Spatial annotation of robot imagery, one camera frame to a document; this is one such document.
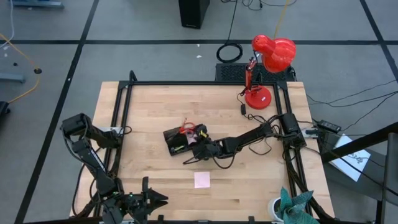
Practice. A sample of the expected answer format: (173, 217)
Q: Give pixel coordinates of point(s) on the black camera stand beam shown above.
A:
(360, 143)

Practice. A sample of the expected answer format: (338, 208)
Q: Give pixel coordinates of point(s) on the black caster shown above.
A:
(3, 107)

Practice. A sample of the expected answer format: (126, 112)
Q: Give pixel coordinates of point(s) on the black mesh desk organizer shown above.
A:
(174, 140)

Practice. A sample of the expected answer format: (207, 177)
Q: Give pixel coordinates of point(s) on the black round disc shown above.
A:
(38, 71)

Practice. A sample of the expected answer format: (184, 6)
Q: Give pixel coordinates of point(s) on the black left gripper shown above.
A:
(136, 203)

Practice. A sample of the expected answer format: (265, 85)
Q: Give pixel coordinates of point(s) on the white paper sheet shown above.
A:
(354, 161)

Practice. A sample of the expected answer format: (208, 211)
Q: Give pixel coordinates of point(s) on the white plant pot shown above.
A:
(273, 208)

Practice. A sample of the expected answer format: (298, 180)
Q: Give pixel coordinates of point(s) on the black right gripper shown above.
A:
(206, 149)

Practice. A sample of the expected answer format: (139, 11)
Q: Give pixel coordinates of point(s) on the red desk lamp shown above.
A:
(276, 54)

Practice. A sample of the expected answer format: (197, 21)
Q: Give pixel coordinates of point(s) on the black power adapter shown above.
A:
(330, 126)

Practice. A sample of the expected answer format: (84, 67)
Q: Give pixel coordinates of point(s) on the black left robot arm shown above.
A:
(93, 168)

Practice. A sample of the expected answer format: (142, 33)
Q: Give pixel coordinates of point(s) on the teal cloth in cup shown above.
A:
(292, 208)

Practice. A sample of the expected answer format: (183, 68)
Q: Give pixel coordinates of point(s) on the black computer tower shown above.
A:
(192, 14)

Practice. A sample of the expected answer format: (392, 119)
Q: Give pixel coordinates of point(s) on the pink sticky note pad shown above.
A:
(202, 180)
(190, 139)

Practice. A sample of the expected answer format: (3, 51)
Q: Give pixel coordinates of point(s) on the black perforated metal case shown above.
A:
(233, 73)

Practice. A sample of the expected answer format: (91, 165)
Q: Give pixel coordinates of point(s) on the yellow highlighter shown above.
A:
(178, 148)

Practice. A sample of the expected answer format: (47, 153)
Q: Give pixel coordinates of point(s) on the grey metal foot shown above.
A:
(12, 78)
(37, 4)

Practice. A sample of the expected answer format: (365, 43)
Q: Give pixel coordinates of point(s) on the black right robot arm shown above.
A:
(245, 138)

